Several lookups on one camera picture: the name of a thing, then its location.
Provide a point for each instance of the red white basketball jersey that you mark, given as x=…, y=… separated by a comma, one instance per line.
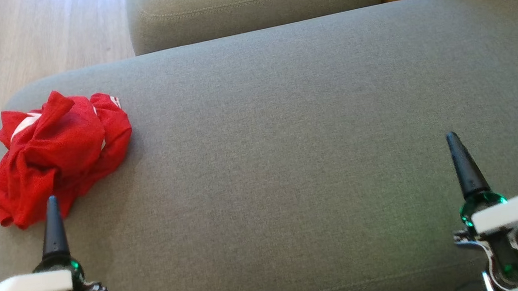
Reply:
x=15, y=190

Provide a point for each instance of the grey sofa back cushion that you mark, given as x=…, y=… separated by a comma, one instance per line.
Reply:
x=248, y=5

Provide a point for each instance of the grey fabric sofa seat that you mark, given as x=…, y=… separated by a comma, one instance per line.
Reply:
x=290, y=161

